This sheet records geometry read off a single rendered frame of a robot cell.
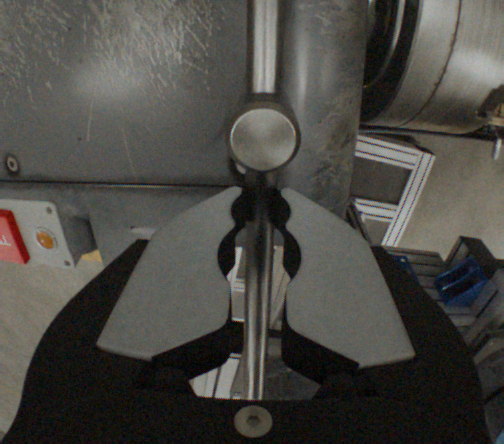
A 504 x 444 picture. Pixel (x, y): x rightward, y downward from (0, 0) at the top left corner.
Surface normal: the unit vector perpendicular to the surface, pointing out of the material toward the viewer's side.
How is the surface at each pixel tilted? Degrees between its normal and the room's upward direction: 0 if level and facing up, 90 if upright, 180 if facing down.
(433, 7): 9
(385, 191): 0
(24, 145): 0
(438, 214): 0
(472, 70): 25
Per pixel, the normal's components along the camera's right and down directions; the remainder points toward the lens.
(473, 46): -0.04, 0.71
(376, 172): -0.04, 0.46
